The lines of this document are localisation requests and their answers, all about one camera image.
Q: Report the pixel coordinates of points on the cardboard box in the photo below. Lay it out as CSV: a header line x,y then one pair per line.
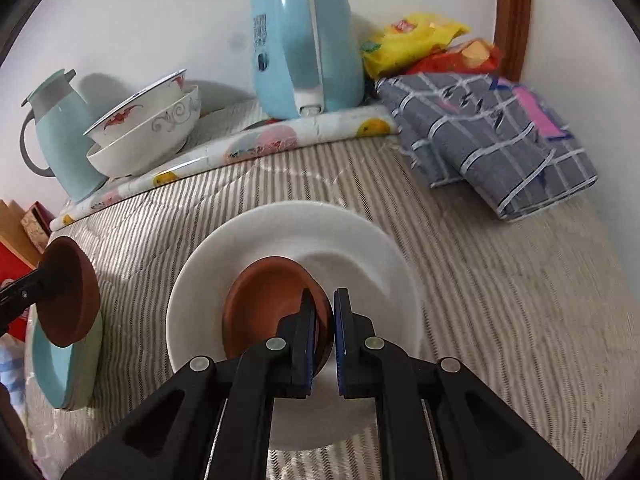
x,y
15,239

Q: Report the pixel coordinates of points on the red paper bag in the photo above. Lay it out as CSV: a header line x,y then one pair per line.
x,y
11,269

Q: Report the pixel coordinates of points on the light blue thermos jug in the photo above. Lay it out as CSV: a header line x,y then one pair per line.
x,y
62,117

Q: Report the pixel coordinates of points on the painted porcelain bowl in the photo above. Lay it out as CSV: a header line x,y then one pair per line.
x,y
138,108

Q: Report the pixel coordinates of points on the grey checked cloth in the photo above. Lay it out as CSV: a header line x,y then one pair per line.
x,y
491,133

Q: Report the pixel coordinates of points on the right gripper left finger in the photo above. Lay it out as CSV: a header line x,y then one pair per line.
x,y
210,420

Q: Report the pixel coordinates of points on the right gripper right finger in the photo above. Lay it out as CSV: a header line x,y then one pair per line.
x,y
436,420

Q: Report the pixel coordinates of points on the patterned brown box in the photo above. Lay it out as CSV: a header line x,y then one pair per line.
x,y
36,224

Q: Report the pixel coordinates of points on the blue square plate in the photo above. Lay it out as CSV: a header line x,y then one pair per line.
x,y
66,376

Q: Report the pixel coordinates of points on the yellow snack bag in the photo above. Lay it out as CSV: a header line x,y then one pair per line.
x,y
397,46

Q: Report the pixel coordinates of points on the brown clay bowl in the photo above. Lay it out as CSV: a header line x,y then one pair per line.
x,y
267,290
70,300

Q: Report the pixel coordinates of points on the light blue electric kettle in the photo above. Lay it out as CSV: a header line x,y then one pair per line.
x,y
306,58

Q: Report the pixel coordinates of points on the red snack bag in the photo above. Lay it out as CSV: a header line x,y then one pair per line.
x,y
476,56

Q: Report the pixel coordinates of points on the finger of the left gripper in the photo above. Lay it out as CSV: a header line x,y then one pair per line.
x,y
20,295

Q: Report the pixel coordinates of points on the fruit pattern rolled mat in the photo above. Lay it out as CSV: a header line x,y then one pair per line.
x,y
230,136

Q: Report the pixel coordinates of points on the blue striped bag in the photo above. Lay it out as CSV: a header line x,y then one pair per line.
x,y
12,371

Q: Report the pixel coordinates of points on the striped quilted table cover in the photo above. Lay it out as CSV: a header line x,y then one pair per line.
x,y
540,309

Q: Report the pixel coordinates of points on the large white porcelain bowl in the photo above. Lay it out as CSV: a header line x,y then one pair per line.
x,y
152,142

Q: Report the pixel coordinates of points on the brown wooden door frame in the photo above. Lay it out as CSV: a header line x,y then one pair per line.
x,y
511,35

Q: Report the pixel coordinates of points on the white ceramic bowl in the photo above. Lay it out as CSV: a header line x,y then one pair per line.
x,y
339,249

